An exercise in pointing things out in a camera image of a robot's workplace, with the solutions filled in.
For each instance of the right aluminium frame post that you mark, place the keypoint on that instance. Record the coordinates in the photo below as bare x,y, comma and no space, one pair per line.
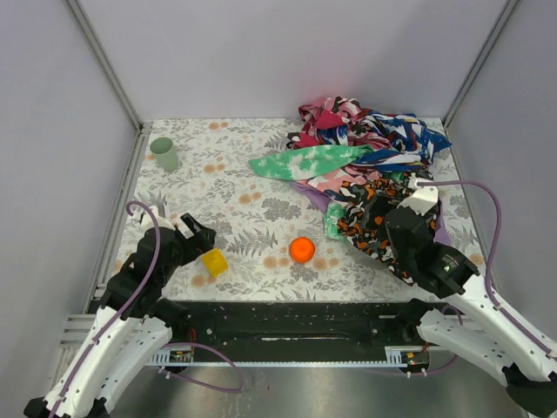
493,37

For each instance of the black orange camouflage cloth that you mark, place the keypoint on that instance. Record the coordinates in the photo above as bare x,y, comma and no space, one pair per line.
366,206

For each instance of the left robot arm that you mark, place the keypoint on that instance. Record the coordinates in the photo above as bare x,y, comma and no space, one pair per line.
132,323

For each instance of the left aluminium frame post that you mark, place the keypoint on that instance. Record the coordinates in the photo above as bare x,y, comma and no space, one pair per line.
84,24

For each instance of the pink red patterned cloth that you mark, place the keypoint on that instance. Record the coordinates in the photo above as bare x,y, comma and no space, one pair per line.
329,121

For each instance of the purple polo shirt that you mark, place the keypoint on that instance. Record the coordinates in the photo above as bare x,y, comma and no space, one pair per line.
322,201

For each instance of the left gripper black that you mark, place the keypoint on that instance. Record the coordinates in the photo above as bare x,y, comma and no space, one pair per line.
191,240

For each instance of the aluminium frame post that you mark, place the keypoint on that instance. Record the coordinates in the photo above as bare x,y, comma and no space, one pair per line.
84,24
493,37

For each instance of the white cable duct rail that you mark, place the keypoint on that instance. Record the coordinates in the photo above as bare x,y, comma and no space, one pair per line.
289,353

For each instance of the orange plastic ball toy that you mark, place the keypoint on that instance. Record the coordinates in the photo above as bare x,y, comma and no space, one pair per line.
302,250

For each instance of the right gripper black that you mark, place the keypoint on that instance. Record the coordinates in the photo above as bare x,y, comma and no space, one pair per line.
401,224

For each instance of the yellow toy block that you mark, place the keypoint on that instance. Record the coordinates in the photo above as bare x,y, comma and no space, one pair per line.
214,262

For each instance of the blue white patterned cloth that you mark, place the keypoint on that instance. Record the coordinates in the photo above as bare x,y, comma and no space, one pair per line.
399,143

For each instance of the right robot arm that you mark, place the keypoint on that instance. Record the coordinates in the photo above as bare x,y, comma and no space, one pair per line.
504,344

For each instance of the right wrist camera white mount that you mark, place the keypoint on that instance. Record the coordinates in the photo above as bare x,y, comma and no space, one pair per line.
423,197

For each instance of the green plastic cup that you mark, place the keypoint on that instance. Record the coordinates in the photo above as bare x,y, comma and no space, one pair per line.
165,153

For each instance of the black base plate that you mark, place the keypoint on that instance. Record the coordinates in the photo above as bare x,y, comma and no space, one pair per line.
217,324

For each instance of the green white tie-dye cloth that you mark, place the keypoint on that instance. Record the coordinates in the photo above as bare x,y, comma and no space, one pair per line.
307,163

